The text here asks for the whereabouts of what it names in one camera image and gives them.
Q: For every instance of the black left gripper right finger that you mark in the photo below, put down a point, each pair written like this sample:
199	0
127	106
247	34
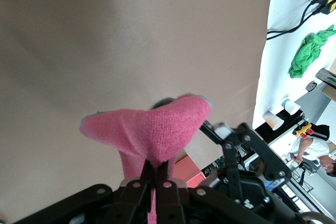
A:
173	203

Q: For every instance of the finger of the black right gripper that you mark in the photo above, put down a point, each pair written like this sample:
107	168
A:
162	102

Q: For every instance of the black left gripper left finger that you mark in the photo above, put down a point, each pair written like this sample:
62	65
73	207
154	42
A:
131	197

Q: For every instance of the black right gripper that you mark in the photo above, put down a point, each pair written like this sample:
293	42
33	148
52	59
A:
249	190

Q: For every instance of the pink cloth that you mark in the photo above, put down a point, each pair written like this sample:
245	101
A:
162	129

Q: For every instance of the green cloth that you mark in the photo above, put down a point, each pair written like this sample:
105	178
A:
305	53

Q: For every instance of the paper cup orange print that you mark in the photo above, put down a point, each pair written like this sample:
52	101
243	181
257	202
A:
273	120

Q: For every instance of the pink plastic box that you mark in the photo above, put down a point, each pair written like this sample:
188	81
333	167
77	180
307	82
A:
187	171

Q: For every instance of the paper cup blue print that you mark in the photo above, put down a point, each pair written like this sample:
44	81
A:
291	106

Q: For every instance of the yellow red device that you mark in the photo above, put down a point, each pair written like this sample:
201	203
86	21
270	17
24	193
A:
302	129

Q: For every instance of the person in white shirt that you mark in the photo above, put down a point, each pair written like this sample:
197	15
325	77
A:
315	145

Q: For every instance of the small grey device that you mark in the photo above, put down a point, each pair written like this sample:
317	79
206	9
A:
312	86

